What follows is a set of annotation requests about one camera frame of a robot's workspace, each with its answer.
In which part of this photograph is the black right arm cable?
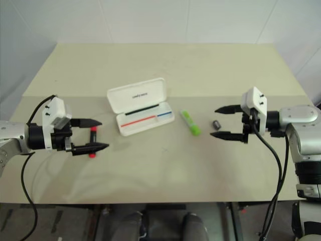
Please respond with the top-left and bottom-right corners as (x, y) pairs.
(250, 110), (290, 241)

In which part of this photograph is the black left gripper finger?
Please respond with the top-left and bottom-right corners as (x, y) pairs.
(72, 142), (110, 157)
(71, 118), (103, 129)

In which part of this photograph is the black pen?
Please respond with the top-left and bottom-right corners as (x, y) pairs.
(125, 103), (161, 116)

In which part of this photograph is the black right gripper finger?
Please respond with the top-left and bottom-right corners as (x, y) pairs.
(214, 104), (243, 116)
(210, 131), (245, 145)

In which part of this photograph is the dark rounded shape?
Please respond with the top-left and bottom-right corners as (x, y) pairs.
(182, 212), (209, 241)

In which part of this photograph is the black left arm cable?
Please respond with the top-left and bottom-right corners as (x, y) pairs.
(21, 94), (59, 241)

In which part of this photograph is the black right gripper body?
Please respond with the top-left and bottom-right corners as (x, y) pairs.
(240, 107), (261, 145)

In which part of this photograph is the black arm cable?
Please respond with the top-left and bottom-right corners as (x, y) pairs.
(21, 94), (59, 241)
(250, 110), (290, 241)

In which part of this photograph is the white robot body shell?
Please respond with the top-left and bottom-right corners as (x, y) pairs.
(291, 200), (321, 241)

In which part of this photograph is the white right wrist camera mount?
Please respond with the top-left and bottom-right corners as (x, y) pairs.
(240, 86), (269, 137)

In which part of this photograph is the red and black marker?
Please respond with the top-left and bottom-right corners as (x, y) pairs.
(89, 126), (98, 160)

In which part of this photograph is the white open pencil case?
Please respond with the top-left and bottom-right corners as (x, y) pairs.
(106, 77), (176, 137)

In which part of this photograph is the metal table frame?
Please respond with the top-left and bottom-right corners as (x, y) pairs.
(217, 202), (248, 241)

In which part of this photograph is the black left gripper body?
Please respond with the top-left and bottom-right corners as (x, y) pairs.
(50, 118), (76, 157)

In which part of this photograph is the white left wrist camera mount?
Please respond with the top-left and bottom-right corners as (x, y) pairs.
(41, 96), (74, 153)

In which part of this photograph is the green highlighter pen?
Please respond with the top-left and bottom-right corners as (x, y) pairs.
(180, 109), (202, 137)

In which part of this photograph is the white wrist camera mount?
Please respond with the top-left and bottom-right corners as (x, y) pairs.
(41, 96), (74, 153)
(240, 86), (269, 137)

